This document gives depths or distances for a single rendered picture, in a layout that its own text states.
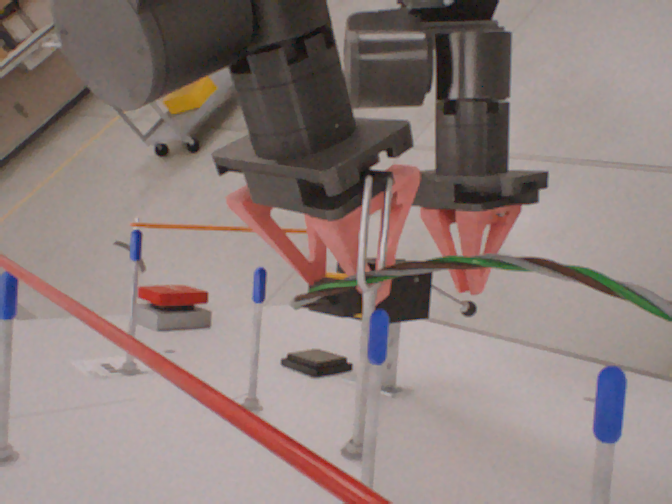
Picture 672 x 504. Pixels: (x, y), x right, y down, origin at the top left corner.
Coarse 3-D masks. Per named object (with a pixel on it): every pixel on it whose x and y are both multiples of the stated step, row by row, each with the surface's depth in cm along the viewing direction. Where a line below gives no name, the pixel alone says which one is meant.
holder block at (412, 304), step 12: (372, 264) 43; (408, 276) 44; (420, 276) 45; (432, 276) 46; (396, 288) 43; (408, 288) 44; (420, 288) 45; (384, 300) 42; (396, 300) 43; (408, 300) 44; (420, 300) 45; (396, 312) 43; (408, 312) 44; (420, 312) 45
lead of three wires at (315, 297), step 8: (344, 280) 33; (352, 280) 33; (320, 288) 34; (328, 288) 34; (336, 288) 34; (344, 288) 33; (352, 288) 33; (296, 296) 36; (304, 296) 35; (312, 296) 34; (320, 296) 34; (296, 304) 36; (304, 304) 35; (312, 304) 40; (320, 304) 41
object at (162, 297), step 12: (144, 288) 62; (156, 288) 62; (168, 288) 62; (180, 288) 63; (192, 288) 63; (156, 300) 60; (168, 300) 60; (180, 300) 60; (192, 300) 61; (204, 300) 62
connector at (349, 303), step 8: (320, 280) 42; (328, 280) 42; (336, 280) 42; (312, 288) 42; (328, 296) 41; (336, 296) 41; (344, 296) 40; (352, 296) 41; (360, 296) 41; (328, 304) 41; (336, 304) 40; (344, 304) 40; (352, 304) 41; (360, 304) 41; (320, 312) 42; (328, 312) 41; (336, 312) 41; (344, 312) 40; (352, 312) 41; (360, 312) 42
